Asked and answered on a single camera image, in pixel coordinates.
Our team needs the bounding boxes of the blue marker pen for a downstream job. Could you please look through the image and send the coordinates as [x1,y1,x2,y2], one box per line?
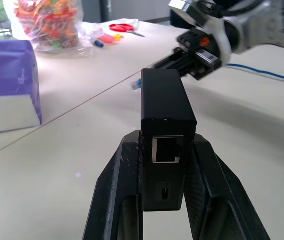
[91,39,105,49]

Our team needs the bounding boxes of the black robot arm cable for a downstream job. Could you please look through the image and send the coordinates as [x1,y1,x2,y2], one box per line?
[198,0,270,20]

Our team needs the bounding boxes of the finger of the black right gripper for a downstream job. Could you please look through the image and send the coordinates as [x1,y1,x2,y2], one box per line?
[152,48,198,71]
[178,65,203,81]

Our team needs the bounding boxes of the clear bag of colourful snacks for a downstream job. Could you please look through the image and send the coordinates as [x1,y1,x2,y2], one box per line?
[11,0,96,59]

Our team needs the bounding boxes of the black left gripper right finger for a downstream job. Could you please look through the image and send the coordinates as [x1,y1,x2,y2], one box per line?
[183,134,271,240]

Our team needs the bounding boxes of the red handled scissors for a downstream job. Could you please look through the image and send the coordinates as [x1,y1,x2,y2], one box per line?
[108,23,147,39]

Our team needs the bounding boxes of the small black box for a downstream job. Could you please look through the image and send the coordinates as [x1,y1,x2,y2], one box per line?
[140,68,198,212]

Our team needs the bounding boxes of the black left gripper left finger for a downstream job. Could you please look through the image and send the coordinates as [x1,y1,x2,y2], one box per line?
[82,129,146,240]

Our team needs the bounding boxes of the blue Ethernet cable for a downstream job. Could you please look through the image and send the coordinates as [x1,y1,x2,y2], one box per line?
[130,63,284,91]

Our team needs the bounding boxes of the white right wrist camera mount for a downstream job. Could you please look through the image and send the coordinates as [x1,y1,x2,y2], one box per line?
[203,15,233,69]

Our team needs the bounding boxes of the purple and white tissue box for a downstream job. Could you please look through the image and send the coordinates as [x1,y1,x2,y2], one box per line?
[0,39,43,136]

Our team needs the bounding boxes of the pink eraser block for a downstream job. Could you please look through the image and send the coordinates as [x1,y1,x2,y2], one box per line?
[98,34,115,44]

